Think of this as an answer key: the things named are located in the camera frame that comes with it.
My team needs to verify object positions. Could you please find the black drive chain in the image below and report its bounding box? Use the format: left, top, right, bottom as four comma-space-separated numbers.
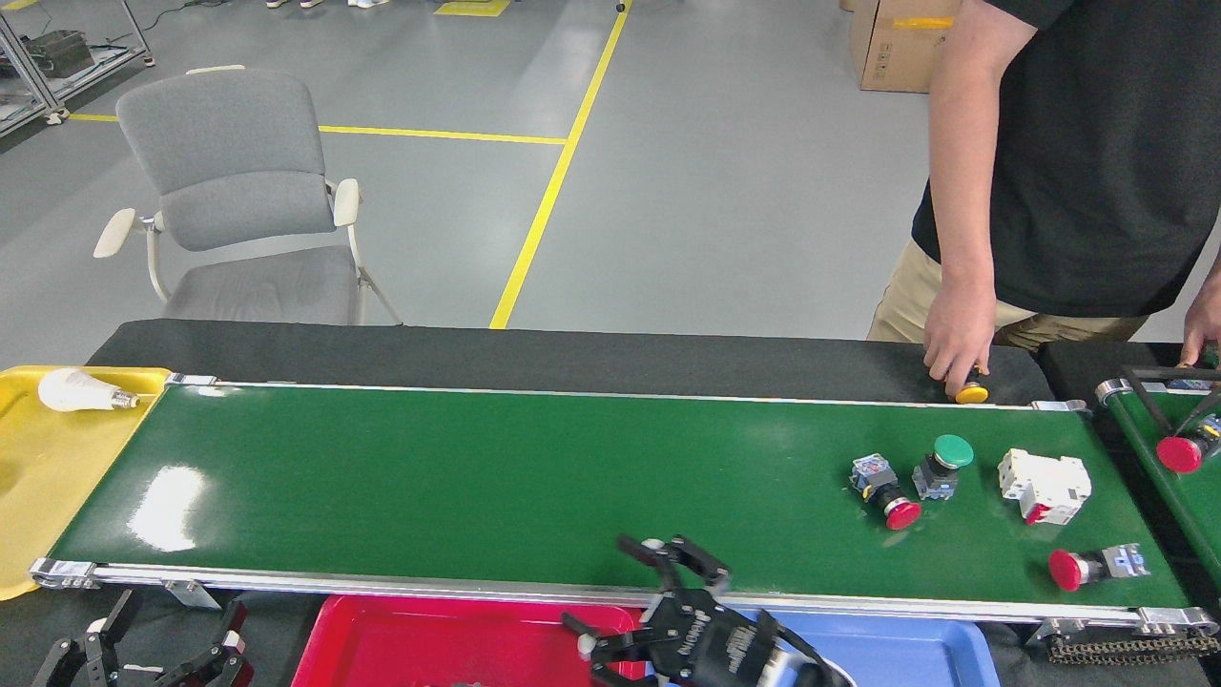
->
1047, 635, 1221, 666

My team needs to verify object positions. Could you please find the metal frame rack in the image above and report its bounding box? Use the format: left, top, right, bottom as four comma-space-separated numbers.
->
0, 0, 154, 127

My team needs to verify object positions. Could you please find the white light bulb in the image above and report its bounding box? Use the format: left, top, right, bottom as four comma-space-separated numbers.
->
38, 368, 141, 413

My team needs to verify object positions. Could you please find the long green conveyor belt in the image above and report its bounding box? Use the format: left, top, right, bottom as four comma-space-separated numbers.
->
29, 374, 1220, 638

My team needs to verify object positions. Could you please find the red push button switch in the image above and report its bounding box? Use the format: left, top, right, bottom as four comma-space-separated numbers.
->
1156, 415, 1221, 475
1047, 544, 1150, 593
849, 453, 923, 531

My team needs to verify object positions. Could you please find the white circuit breaker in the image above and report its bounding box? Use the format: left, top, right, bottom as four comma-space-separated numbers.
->
997, 448, 1093, 526

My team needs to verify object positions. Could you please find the black equipment box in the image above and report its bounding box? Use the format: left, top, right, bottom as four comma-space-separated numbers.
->
27, 29, 94, 79

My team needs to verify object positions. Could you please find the blue plastic tray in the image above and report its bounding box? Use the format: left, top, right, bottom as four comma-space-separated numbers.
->
639, 611, 1001, 687

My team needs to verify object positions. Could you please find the grey office chair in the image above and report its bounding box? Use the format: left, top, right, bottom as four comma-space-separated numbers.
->
93, 65, 404, 327

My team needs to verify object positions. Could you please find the black triangular guide frame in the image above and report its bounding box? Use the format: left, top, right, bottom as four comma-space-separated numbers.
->
1123, 364, 1221, 438

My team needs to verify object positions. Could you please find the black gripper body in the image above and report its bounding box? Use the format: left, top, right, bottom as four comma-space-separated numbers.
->
649, 590, 812, 687

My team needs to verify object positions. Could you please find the person's left hand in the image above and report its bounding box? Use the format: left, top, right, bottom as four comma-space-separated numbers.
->
1181, 267, 1221, 368

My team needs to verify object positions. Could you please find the brown cardboard box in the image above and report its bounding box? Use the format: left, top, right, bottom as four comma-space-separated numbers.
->
847, 0, 962, 94

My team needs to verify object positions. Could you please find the red plastic tray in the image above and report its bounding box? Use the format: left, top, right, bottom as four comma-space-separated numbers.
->
291, 594, 650, 687

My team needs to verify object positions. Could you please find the short green conveyor belt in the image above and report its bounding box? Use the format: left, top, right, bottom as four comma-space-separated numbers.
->
1095, 377, 1221, 593

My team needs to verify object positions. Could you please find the green push button switch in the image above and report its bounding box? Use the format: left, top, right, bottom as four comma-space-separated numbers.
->
911, 434, 976, 502

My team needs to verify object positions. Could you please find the yellow plastic tray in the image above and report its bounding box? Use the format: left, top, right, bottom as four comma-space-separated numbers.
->
0, 365, 173, 602

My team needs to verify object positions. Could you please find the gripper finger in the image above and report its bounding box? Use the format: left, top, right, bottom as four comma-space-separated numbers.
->
31, 589, 135, 687
563, 615, 669, 687
618, 534, 734, 597
157, 599, 254, 687

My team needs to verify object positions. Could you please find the person's right hand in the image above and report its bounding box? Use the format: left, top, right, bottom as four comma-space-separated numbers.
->
923, 281, 998, 397

